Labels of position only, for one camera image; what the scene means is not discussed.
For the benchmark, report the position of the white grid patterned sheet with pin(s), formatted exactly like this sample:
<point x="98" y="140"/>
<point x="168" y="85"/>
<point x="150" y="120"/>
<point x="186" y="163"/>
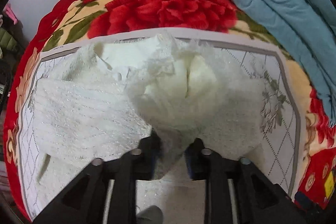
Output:
<point x="281" y="122"/>

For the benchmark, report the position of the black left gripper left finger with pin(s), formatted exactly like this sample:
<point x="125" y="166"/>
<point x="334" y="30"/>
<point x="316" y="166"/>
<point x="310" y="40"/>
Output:
<point x="105" y="189"/>

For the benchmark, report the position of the red floral blanket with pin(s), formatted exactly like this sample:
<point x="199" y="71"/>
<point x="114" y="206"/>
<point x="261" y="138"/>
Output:
<point x="75" y="20"/>

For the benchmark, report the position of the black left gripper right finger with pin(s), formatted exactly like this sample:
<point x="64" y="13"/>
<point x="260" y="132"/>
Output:
<point x="237" y="191"/>

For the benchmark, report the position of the cluttered clothes shelf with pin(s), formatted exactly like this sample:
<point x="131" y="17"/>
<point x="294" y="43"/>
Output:
<point x="11" y="51"/>

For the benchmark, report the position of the white fluffy sweater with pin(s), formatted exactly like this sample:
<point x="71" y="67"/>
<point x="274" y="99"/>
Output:
<point x="103" y="99"/>

